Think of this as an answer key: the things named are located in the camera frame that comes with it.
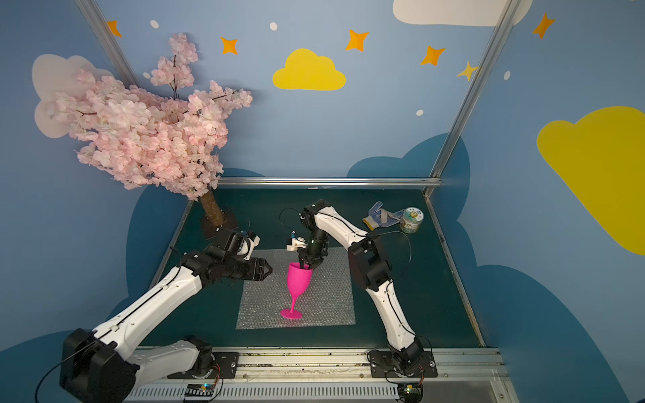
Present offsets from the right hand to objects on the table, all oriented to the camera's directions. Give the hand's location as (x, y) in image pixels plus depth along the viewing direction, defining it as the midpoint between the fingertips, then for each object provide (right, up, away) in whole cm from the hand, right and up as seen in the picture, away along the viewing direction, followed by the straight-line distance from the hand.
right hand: (311, 272), depth 86 cm
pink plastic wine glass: (-3, -2, -8) cm, 9 cm away
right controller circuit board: (+31, -33, -13) cm, 47 cm away
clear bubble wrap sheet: (+6, -11, +2) cm, 12 cm away
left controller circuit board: (-32, -32, -14) cm, 47 cm away
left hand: (-15, +3, -5) cm, 16 cm away
